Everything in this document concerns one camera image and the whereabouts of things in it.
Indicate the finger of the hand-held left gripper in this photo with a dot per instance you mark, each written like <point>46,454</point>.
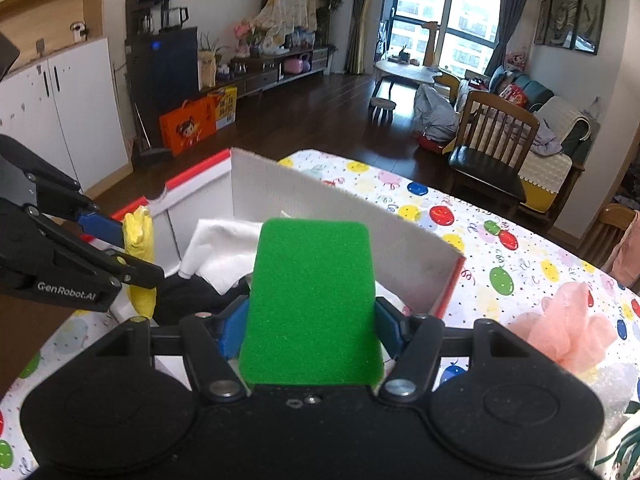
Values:
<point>100,228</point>
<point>135,270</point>

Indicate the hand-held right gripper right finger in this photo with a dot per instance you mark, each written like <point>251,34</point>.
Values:
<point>389,327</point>

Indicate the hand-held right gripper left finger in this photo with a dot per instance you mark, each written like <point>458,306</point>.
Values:
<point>229,331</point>

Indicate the yellow cloth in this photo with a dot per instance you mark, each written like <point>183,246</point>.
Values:
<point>139,232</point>

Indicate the black cloth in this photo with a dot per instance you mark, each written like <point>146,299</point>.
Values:
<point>185,300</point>

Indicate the white cloth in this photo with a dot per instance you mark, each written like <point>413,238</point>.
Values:
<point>220,255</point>

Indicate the green sponge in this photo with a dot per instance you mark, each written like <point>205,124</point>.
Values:
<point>310,300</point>

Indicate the red cardboard box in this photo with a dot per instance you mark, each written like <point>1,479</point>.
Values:
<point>320,200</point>

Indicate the broom and dustpan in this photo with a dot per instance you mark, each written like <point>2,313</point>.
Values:
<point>150,152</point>

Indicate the white cabinet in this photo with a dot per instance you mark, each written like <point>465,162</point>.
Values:
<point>65,110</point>

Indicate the balloon print tablecloth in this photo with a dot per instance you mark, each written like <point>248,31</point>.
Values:
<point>500,265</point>

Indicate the orange gift box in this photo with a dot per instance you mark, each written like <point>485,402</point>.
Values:
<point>187,127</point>

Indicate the black water dispenser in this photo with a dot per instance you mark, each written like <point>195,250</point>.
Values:
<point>160,80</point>

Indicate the yellow printed carton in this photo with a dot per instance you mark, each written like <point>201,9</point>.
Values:
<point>224,107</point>

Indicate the pink bath pouf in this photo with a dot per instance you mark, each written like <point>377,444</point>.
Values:
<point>565,325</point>

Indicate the red floor cushion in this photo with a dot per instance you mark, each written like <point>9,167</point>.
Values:
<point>432,142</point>

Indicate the wooden chair black seat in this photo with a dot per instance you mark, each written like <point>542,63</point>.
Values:
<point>487,160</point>

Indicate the grey bean bag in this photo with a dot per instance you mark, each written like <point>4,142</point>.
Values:
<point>435,112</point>

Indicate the dark low cabinet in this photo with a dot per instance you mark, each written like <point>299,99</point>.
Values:
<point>260,77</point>

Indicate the small wooden stool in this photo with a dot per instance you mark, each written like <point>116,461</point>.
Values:
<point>382,106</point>

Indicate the green sofa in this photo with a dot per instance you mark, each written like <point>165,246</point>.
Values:
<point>545,170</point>

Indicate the wooden dining chair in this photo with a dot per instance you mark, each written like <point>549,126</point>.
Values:
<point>602,232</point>

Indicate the clear plastic bag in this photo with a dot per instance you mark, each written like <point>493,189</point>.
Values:
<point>617,395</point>

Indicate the pink flower bouquet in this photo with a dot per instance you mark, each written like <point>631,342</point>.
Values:
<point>249,35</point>

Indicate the grey clothes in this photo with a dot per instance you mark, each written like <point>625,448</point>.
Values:
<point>547,140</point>

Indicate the pink towel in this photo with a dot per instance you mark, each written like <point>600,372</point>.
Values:
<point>625,255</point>

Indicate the red sofa pillow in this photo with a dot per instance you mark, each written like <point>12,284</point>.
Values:
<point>514,95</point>

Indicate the green white printed packet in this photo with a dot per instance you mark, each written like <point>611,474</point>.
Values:
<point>622,457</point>

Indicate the cream sofa blanket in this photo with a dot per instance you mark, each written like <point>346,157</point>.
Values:
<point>565,115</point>

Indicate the wooden giraffe figure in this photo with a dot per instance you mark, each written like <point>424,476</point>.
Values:
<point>431,42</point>

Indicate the hanging floral cloth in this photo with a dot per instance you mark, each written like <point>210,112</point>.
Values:
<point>287,0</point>

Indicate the pink plush toy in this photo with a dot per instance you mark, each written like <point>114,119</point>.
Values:
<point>516,60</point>

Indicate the white standing air conditioner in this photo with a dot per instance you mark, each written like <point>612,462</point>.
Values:
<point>345,20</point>

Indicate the grey yellow curtain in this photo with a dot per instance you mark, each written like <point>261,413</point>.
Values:
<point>362,15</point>

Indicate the large window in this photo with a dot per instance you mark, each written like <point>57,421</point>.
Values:
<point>450,15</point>

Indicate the tall green plant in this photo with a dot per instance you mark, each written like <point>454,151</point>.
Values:
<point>331,0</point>

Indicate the small dark framed picture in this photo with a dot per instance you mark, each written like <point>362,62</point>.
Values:
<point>542,21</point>

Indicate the medium dark framed picture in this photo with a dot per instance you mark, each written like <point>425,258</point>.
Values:
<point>565,17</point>

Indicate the large dark framed picture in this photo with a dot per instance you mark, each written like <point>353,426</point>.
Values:
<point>590,17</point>

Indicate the wooden wall shelf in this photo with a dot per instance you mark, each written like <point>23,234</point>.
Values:
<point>50,5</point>

